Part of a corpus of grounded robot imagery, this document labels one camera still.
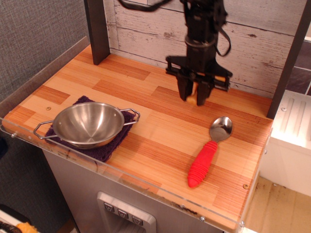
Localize silver dispenser button panel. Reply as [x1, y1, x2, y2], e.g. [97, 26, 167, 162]
[97, 191, 157, 233]

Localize dark grey left post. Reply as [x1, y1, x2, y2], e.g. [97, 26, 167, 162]
[84, 0, 110, 65]

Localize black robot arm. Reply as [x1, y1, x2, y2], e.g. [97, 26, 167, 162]
[166, 0, 233, 106]

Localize red handled metal spoon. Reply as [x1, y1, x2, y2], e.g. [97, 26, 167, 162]
[187, 116, 233, 188]

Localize clear acrylic edge guard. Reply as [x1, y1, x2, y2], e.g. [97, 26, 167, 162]
[2, 113, 272, 233]

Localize purple cloth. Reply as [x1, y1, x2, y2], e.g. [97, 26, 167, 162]
[45, 96, 135, 162]

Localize orange object bottom left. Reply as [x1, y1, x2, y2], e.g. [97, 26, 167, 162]
[16, 222, 38, 233]

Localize dark grey right post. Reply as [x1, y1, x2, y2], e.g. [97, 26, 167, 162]
[266, 0, 311, 119]

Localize stainless steel kadai bowl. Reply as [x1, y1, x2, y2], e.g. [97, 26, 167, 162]
[33, 102, 140, 150]

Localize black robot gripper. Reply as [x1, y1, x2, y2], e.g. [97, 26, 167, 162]
[166, 41, 233, 106]

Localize yellow plastic chicken leg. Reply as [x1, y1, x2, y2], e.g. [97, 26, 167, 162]
[186, 76, 225, 105]

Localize dark grey post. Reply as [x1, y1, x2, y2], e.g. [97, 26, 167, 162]
[266, 0, 311, 119]
[84, 0, 110, 65]

